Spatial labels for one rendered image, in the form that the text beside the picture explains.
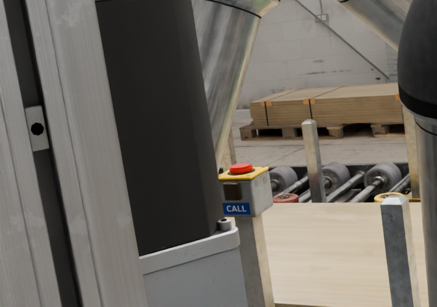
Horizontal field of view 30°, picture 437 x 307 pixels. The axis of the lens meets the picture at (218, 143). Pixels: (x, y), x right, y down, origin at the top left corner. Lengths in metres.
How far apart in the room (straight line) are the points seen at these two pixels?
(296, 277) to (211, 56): 0.99
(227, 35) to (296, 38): 8.73
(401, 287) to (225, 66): 0.57
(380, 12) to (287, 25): 8.83
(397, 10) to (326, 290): 0.98
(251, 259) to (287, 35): 8.31
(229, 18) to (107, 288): 0.54
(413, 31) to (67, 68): 0.33
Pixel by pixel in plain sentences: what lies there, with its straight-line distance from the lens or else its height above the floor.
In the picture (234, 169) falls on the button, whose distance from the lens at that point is 1.36.
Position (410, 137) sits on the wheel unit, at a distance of 2.40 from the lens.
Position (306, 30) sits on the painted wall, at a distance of 9.52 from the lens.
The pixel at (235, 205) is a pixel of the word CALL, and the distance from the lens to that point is 1.36.
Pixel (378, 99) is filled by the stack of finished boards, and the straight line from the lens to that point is 7.80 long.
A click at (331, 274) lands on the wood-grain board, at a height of 0.90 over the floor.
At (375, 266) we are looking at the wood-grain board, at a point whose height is 0.90.
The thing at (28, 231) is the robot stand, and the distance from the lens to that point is 0.35.
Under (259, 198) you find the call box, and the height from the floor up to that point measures 1.18.
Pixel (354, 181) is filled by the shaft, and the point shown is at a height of 0.81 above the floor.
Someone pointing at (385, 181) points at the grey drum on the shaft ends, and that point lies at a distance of 2.89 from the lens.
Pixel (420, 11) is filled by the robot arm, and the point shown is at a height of 1.48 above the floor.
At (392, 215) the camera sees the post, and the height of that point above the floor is 1.15.
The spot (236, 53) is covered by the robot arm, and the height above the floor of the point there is 1.45.
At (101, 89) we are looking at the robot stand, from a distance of 0.35.
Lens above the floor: 1.51
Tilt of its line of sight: 10 degrees down
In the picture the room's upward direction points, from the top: 9 degrees counter-clockwise
